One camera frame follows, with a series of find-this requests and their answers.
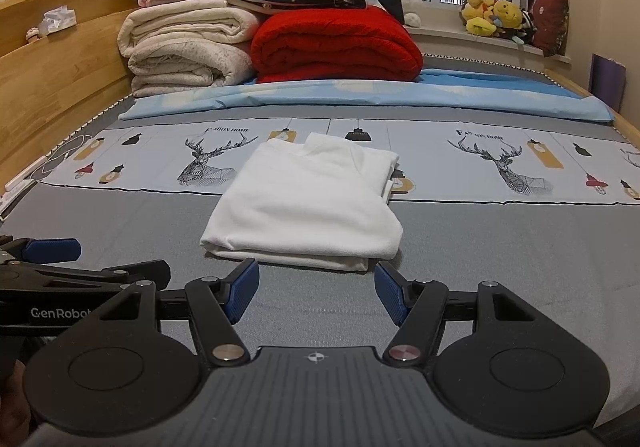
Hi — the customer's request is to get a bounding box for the white cable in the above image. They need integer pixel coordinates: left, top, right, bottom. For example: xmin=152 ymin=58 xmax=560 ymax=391
xmin=27 ymin=133 xmax=96 ymax=178

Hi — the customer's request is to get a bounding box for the deer printed bed sheet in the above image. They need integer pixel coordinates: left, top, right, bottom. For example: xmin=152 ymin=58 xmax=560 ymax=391
xmin=37 ymin=117 xmax=640 ymax=206

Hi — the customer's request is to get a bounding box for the white shirt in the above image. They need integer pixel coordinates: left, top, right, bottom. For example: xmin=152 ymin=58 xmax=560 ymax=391
xmin=199 ymin=131 xmax=405 ymax=273

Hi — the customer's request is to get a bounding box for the white plush toy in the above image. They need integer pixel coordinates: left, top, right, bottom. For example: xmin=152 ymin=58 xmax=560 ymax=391
xmin=400 ymin=0 xmax=426 ymax=26

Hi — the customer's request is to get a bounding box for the white tissue pack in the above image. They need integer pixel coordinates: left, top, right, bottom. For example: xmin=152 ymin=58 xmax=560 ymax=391
xmin=42 ymin=6 xmax=78 ymax=35

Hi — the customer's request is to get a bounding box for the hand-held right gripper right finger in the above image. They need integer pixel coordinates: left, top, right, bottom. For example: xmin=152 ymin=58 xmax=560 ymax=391
xmin=372 ymin=259 xmax=538 ymax=368

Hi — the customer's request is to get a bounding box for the cream folded quilt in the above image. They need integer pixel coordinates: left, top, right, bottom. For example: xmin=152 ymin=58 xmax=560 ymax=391
xmin=117 ymin=4 xmax=263 ymax=61

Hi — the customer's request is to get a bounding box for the cream fuzzy folded blanket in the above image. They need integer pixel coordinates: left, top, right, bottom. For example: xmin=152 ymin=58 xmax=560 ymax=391
xmin=127 ymin=40 xmax=258 ymax=98

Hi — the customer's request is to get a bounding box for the wooden bed frame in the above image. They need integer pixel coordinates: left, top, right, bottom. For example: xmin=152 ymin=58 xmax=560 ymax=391
xmin=0 ymin=0 xmax=640 ymax=198

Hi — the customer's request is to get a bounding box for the person's left hand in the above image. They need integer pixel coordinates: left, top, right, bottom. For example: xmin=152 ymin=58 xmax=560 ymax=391
xmin=0 ymin=359 xmax=32 ymax=438

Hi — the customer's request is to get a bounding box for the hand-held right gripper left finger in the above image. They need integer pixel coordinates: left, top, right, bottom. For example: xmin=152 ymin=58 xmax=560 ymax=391
xmin=100 ymin=257 xmax=262 ymax=368

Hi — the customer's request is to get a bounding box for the yellow bear plush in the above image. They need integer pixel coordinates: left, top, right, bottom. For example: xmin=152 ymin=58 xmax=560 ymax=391
xmin=492 ymin=0 xmax=526 ymax=31

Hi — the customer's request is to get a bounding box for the red folded blanket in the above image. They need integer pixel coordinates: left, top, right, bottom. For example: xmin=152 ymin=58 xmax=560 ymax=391
xmin=250 ymin=6 xmax=425 ymax=84

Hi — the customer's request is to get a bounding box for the white power strip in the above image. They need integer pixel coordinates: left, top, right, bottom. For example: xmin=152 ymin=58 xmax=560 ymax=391
xmin=4 ymin=174 xmax=39 ymax=193

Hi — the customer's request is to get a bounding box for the light blue sheet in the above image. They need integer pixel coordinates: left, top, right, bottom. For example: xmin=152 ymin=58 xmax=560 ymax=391
xmin=119 ymin=68 xmax=616 ymax=124

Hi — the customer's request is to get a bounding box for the striped plush toy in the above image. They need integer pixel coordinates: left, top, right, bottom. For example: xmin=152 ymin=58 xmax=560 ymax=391
xmin=514 ymin=10 xmax=539 ymax=46

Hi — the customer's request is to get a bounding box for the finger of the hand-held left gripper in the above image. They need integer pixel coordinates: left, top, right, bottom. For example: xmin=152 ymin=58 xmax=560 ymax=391
xmin=0 ymin=259 xmax=172 ymax=291
xmin=0 ymin=236 xmax=82 ymax=266

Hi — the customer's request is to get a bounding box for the red cushion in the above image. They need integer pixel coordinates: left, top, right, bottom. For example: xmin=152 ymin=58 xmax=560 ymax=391
xmin=530 ymin=0 xmax=571 ymax=58

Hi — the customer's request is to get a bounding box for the purple board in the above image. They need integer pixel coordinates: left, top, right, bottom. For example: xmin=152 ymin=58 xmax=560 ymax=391
xmin=589 ymin=53 xmax=628 ymax=114

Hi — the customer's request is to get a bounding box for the white window sill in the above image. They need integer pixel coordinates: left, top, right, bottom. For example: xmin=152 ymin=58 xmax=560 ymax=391
xmin=405 ymin=24 xmax=573 ymax=66

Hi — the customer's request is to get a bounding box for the yellow duck plush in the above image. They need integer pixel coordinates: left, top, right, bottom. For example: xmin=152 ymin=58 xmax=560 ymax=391
xmin=460 ymin=0 xmax=497 ymax=36

